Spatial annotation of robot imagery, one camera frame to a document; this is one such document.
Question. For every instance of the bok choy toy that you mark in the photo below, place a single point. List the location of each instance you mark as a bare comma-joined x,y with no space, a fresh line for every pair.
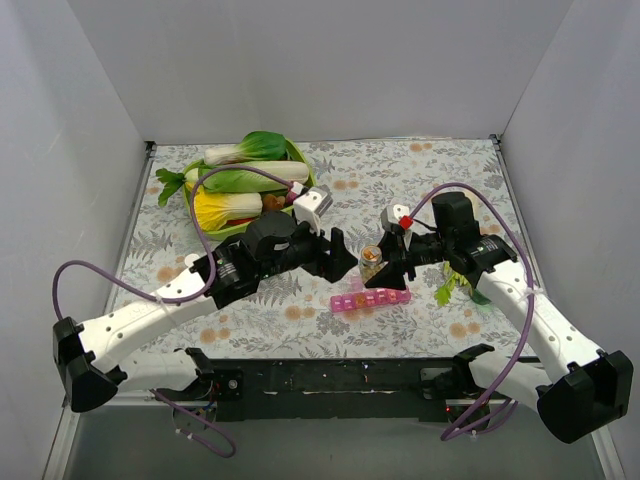
255,146

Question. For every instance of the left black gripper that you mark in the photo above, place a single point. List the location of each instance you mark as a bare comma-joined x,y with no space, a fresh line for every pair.
320,251

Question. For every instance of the small white cap blue bottle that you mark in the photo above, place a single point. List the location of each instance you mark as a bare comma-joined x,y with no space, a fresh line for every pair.
190,259

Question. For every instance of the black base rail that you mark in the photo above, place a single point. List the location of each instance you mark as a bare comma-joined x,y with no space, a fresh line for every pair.
387,388

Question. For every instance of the long green napa cabbage toy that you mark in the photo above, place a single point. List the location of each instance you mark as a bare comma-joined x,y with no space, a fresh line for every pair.
243,181

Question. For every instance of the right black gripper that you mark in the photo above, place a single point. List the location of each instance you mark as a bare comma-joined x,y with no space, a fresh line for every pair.
401,257

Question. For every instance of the green celery stalk toy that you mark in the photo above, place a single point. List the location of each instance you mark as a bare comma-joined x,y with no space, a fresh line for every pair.
452,281

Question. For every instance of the pink weekly pill organizer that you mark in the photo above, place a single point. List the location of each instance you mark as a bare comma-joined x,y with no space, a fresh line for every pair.
357,297

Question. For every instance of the yellow cabbage toy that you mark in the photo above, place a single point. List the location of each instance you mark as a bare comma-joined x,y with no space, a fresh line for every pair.
215,210

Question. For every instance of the brown mushroom toy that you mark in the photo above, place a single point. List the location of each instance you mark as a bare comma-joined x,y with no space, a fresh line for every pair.
272,202

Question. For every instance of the white radish with leaves toy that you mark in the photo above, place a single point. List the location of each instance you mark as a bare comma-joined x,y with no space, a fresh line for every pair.
174,181

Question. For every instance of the floral table mat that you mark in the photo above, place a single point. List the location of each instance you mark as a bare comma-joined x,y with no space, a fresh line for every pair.
289,315

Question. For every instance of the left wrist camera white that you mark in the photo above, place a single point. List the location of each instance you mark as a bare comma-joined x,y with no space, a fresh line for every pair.
310,206

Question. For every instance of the green round jar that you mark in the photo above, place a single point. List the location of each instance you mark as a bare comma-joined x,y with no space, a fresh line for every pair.
478,298

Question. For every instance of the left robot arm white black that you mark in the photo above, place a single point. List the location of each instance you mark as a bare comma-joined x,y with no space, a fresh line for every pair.
100,357

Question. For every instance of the clear pill bottle yellow capsules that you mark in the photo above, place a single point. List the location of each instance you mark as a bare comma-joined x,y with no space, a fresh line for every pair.
370,262

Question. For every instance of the red pepper toy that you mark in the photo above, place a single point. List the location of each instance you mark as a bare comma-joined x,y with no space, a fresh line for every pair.
240,221

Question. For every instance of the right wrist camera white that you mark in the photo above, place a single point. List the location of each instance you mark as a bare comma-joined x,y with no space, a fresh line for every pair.
396,219

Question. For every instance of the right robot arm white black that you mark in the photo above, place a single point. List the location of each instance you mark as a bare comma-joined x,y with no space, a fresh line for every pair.
577,389

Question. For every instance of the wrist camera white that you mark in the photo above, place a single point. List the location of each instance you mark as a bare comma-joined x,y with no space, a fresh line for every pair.
396,219
310,206

